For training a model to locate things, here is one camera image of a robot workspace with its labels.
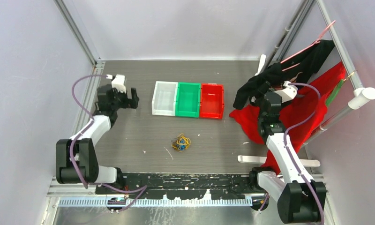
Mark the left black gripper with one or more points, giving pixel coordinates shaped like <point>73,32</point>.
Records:
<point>129,103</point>

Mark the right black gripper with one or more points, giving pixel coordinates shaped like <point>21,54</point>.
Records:
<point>265,87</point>

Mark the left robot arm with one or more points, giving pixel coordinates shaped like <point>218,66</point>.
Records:
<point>76,159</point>

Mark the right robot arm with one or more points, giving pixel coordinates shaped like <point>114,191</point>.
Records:
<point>300,199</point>

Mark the white plastic bin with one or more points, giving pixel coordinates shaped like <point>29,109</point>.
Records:
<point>164,98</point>

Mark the red shirt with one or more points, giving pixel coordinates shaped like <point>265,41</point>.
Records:
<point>298,110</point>

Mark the black shirt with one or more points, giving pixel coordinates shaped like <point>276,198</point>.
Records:
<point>298,68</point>

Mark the red plastic bin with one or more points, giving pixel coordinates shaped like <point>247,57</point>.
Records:
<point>211,101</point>

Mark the green plastic bin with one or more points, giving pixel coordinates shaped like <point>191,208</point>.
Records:
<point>188,100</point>

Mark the green hanger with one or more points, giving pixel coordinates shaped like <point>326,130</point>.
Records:
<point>337,88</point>

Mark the white rack base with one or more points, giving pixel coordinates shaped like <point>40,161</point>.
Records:
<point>261,160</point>

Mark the pink hanger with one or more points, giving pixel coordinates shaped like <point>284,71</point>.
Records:
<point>311,45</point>

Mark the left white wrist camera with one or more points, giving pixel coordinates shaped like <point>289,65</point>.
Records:
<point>118,83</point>

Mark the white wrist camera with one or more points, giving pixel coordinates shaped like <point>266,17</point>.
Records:
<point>118,83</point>
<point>288,91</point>

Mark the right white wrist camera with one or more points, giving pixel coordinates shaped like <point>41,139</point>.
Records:
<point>288,91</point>

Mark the white rack post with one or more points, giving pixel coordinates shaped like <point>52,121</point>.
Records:
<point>261,63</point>

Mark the metal clothes rail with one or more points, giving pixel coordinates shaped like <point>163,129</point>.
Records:
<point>362,94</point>

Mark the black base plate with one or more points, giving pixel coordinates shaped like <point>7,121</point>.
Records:
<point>184,186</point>

